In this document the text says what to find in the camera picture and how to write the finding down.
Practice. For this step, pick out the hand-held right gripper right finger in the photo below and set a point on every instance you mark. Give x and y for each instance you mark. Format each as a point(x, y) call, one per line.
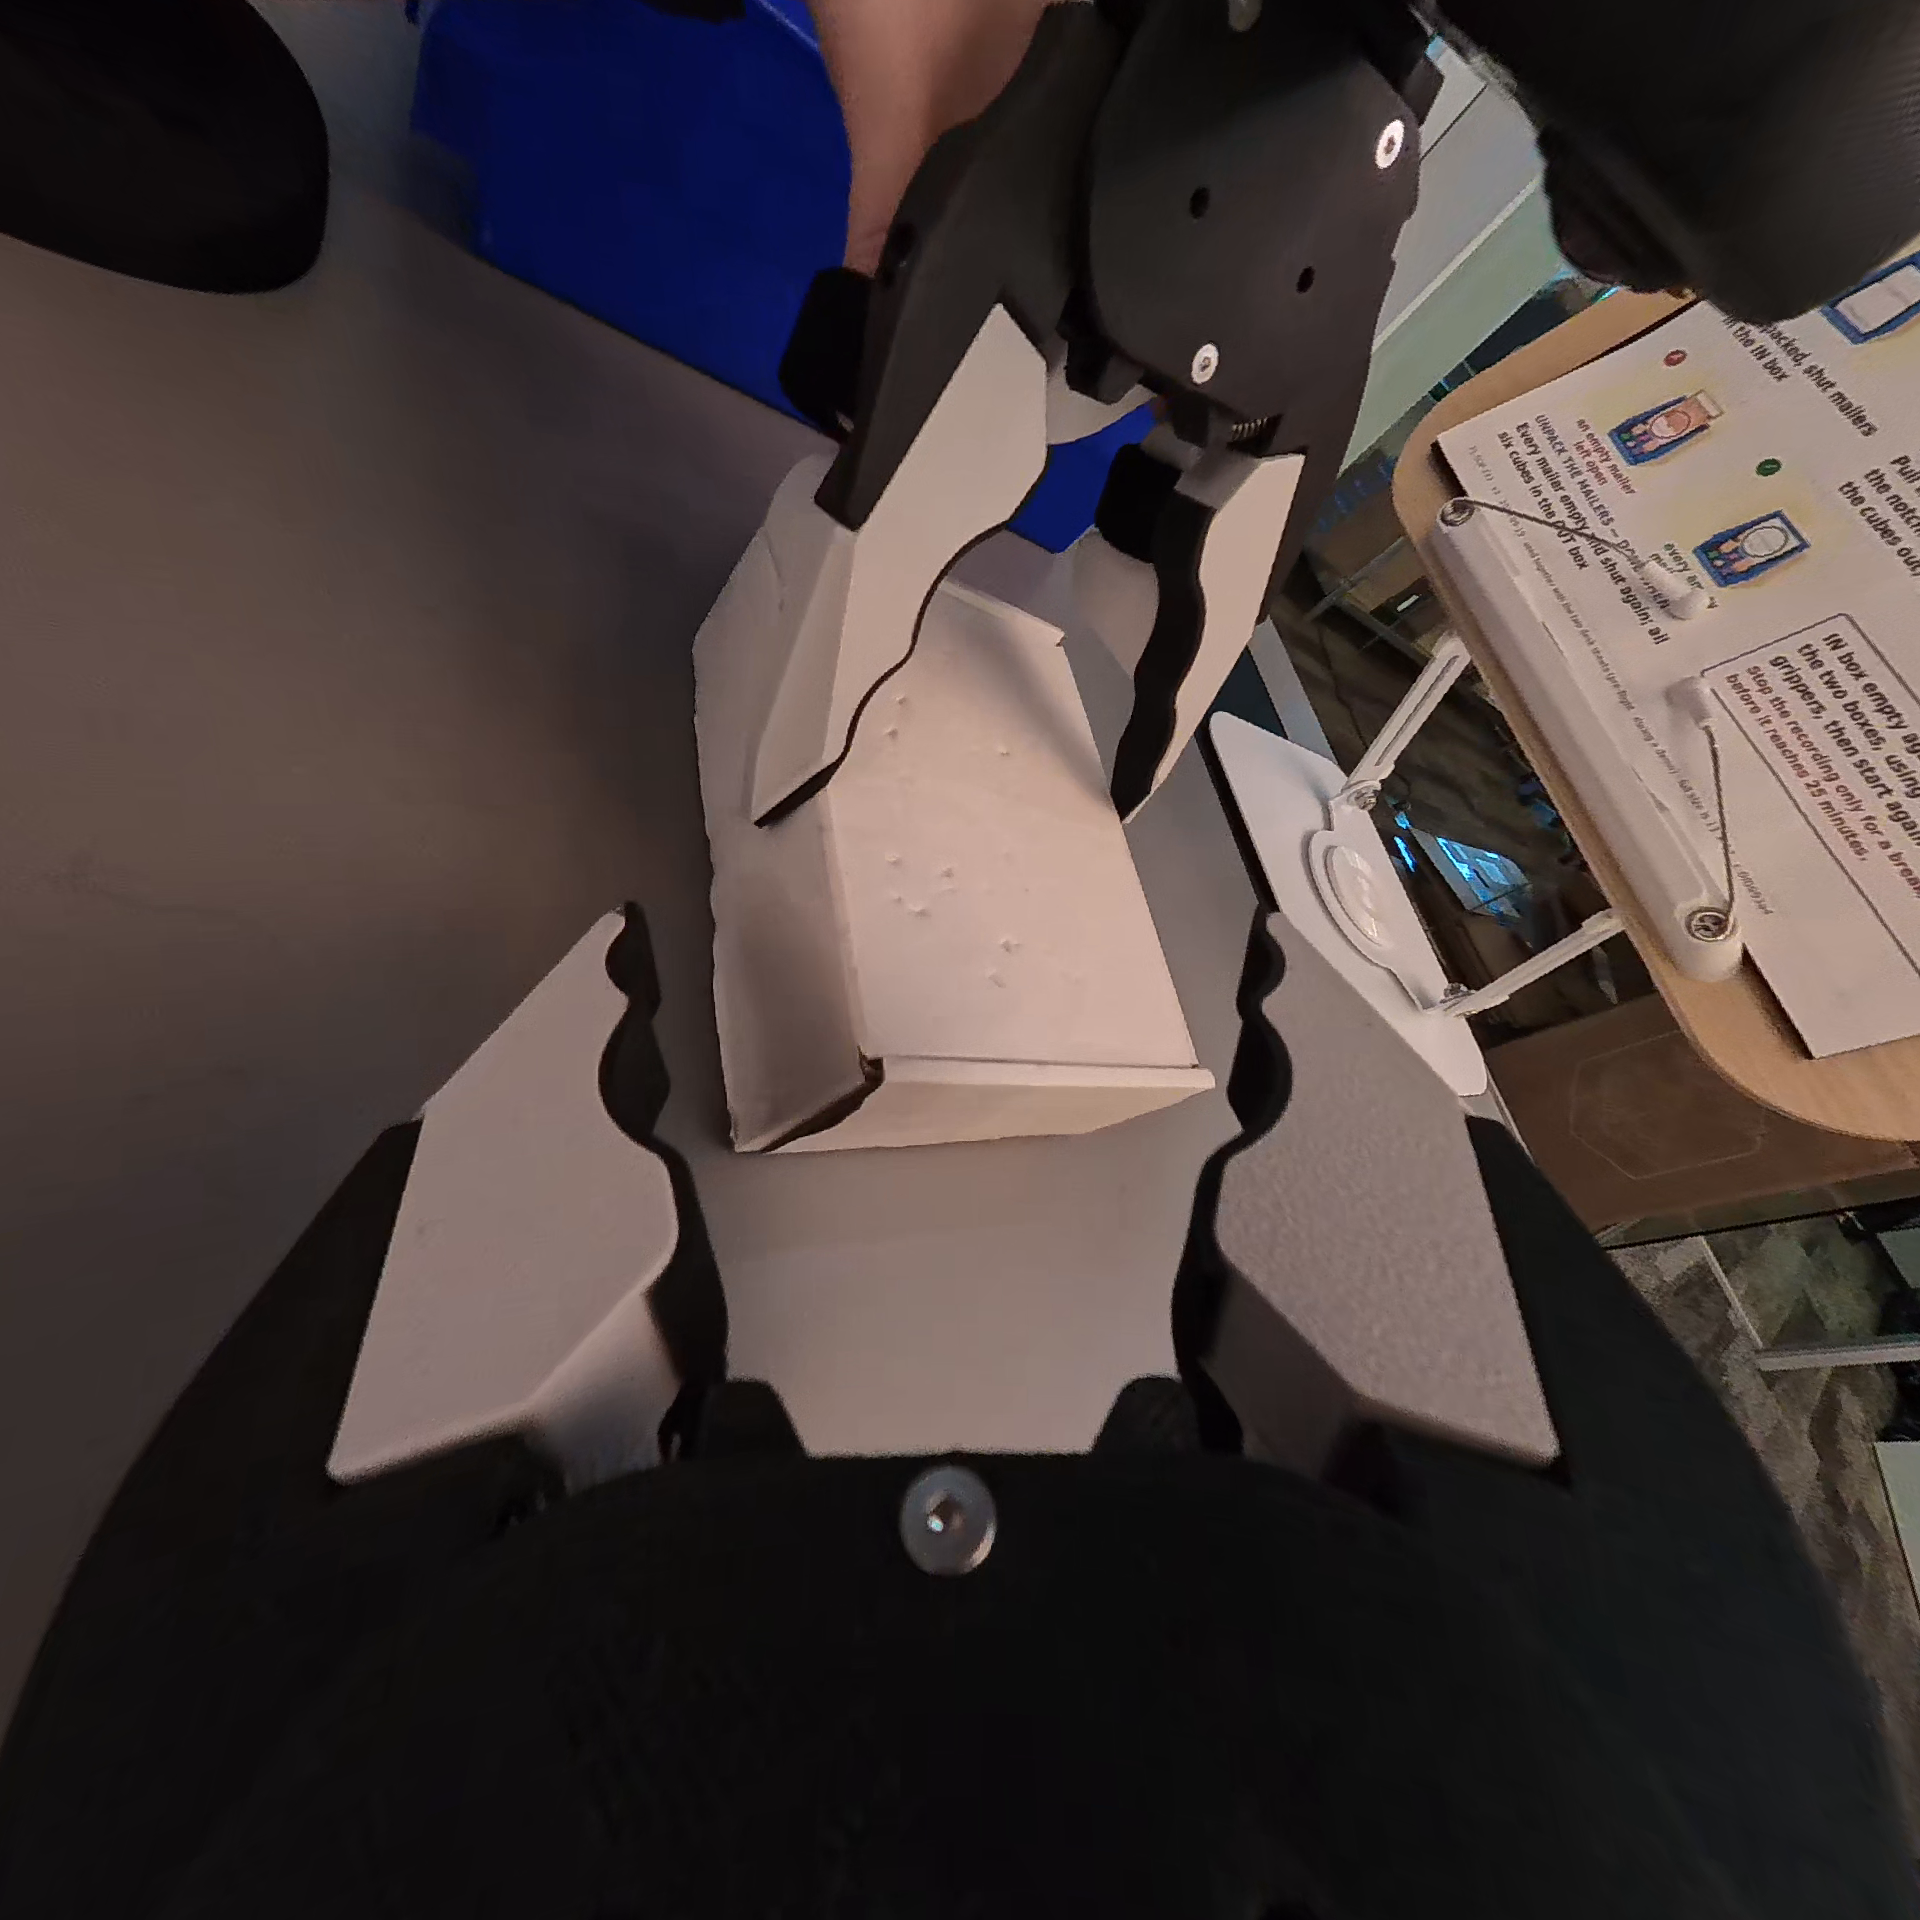
point(1350, 1244)

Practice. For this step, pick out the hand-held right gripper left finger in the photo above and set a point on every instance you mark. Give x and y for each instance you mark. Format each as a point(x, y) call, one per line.
point(510, 1260)

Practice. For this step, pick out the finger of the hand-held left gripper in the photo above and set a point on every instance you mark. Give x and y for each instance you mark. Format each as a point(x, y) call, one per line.
point(915, 509)
point(1238, 556)

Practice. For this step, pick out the white cardboard box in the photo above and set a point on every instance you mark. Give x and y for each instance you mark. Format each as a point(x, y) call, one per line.
point(975, 900)

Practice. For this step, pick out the person's left forearm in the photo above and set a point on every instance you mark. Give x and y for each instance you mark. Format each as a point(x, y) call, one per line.
point(931, 89)

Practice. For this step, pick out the white metal stand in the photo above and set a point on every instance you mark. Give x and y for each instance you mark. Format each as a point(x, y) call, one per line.
point(1319, 840)

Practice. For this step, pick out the white clip bar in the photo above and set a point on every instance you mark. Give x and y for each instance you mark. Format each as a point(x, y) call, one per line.
point(1575, 721)

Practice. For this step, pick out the blue plastic bin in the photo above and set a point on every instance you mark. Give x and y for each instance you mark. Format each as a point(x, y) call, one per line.
point(629, 164)

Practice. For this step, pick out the printed instruction sheet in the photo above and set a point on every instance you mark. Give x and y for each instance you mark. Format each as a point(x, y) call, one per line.
point(1799, 600)

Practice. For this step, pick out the black rounded cushion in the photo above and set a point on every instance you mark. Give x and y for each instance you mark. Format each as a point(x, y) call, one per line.
point(136, 134)

